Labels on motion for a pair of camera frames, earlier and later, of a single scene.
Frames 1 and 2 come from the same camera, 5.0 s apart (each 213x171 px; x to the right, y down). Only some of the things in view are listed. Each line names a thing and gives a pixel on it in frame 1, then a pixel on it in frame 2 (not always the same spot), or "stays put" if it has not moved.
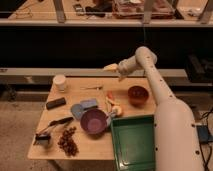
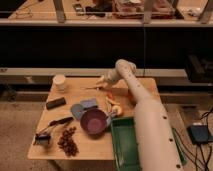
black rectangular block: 55,103 stays put
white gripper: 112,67 → 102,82
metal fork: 97,88 stays put
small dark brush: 42,138 stays put
